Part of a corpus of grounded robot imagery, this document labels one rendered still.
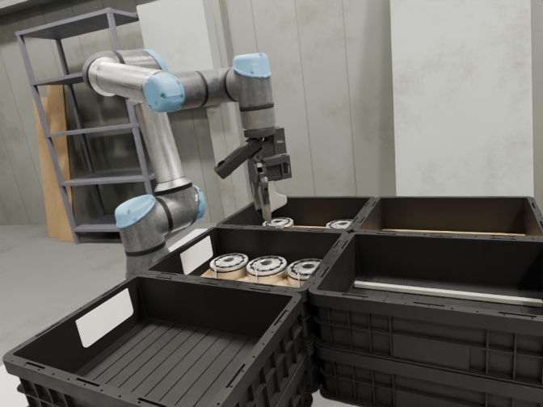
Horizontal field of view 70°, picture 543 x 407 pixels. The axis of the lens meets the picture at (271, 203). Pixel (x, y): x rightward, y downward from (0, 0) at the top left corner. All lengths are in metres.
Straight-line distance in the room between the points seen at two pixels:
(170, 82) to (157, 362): 0.53
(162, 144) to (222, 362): 0.68
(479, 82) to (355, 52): 1.05
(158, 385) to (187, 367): 0.05
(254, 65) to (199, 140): 3.37
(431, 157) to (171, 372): 2.61
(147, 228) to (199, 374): 0.52
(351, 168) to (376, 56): 0.98
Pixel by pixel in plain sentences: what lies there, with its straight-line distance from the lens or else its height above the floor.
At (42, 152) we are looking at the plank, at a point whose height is 0.98.
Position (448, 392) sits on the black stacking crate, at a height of 0.77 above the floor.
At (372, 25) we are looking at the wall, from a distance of 3.62.
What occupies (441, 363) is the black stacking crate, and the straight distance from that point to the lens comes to 0.71.
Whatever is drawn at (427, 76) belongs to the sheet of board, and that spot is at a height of 1.25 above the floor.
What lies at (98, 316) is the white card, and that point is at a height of 0.90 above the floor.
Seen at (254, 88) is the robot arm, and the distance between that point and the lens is 0.82.
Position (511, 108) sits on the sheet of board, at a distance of 3.17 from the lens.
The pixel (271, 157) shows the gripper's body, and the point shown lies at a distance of 0.86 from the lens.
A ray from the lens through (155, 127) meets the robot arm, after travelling 1.20.
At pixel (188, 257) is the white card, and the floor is 0.90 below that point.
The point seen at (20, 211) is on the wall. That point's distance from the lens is 6.27.
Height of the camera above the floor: 1.27
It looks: 16 degrees down
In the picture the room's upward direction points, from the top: 8 degrees counter-clockwise
